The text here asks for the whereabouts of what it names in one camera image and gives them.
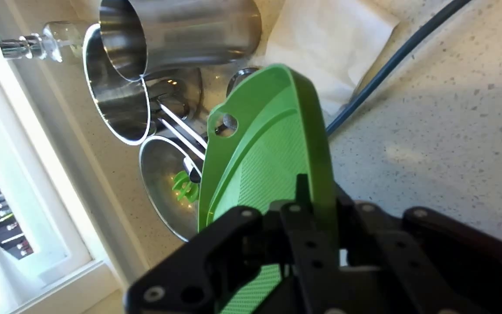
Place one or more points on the green plastic bin lid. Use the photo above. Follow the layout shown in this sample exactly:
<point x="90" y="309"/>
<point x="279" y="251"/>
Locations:
<point x="268" y="150"/>

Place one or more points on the large stainless steel pot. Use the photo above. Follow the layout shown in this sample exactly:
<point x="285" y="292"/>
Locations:
<point x="116" y="98"/>

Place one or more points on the glass soap dispenser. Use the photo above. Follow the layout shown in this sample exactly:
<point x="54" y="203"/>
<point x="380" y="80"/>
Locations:
<point x="41" y="44"/>

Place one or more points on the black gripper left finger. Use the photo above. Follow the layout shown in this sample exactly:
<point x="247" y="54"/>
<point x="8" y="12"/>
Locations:
<point x="244" y="262"/>

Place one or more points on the stainless steel colander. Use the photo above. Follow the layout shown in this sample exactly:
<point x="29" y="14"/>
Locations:
<point x="165" y="185"/>

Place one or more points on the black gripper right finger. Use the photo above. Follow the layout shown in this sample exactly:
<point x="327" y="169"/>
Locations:
<point x="435" y="267"/>

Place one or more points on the white paper napkin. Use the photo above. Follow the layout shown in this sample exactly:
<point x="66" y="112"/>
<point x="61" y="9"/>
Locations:
<point x="331" y="46"/>

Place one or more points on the white framed kitchen window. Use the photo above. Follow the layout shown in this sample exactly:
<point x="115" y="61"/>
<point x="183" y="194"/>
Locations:
<point x="12" y="192"/>

